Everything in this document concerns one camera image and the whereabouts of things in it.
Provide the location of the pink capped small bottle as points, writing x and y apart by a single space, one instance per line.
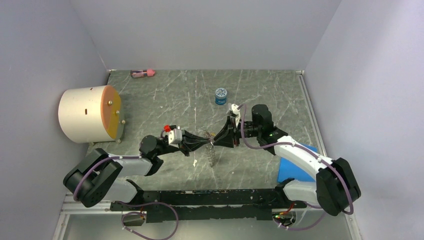
142 73

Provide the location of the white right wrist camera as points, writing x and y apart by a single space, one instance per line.
234 112

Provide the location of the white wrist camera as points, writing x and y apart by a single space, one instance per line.
234 112
174 134

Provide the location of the blue round jar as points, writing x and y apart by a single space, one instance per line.
221 96

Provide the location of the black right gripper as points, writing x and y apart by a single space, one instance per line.
228 132

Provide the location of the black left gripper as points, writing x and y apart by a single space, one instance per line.
192 142

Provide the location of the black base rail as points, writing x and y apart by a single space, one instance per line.
165 205

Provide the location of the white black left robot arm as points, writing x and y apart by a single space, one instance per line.
103 176

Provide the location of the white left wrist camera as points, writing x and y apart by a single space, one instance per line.
174 134

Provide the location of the cream cylinder with orange face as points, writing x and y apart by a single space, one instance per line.
92 114

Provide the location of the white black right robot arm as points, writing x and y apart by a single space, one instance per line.
334 188

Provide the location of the blue flat sheet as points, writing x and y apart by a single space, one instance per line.
288 170

